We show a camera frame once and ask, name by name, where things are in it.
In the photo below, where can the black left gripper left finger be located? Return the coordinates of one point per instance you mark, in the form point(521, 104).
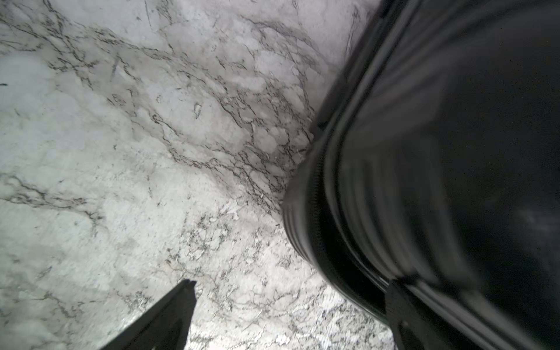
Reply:
point(164, 326)

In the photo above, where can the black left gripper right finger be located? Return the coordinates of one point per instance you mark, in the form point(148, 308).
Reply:
point(415, 326)

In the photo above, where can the black ribbed hard-shell suitcase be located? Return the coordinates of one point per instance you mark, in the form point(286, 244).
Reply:
point(435, 163)

